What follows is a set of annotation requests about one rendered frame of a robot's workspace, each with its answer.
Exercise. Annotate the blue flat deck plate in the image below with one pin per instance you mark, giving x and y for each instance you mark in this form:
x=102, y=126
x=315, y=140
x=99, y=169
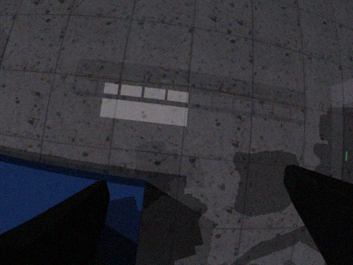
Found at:
x=28, y=188

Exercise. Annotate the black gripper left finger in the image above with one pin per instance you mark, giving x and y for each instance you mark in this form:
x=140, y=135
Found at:
x=66, y=234

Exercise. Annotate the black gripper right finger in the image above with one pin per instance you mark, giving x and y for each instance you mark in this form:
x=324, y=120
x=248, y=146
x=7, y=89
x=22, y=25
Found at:
x=325, y=205

